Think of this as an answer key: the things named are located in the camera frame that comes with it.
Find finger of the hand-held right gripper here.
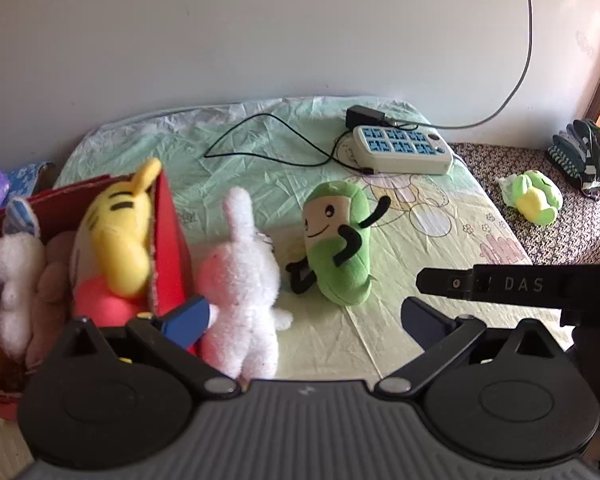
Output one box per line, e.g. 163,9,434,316
416,267,475,301

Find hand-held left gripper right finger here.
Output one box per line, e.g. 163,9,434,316
375,297,563,398

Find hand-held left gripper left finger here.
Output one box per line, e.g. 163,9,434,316
65,296,241,401

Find large white rabbit plush toy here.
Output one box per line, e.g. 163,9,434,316
195,186,295,380

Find red cardboard box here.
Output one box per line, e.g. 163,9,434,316
0,172,211,411

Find yellow tiger plush toy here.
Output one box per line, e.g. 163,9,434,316
71,157,163,331

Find green bean plush toy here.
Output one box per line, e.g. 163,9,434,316
286,181,392,308

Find pink-brown bear plush toy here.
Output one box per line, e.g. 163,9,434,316
27,230,81,366

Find white rabbit plush with bow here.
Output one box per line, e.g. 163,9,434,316
0,197,48,361

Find light green bed sheet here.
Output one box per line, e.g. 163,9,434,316
55,96,563,381

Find brown patterned blanket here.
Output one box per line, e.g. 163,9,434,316
450,141,600,266

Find small green frog plush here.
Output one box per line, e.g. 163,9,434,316
497,170,564,226

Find white power strip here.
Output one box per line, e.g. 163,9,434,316
341,124,455,176

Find green striped gloves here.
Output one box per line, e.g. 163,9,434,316
546,118,600,198

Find black power adapter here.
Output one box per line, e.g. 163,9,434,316
345,105,388,128

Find blue checkered towel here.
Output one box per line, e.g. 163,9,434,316
5,161,56,201

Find black cable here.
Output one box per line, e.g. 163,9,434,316
204,112,361,167

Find grey wall cable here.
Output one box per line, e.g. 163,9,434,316
387,0,535,131

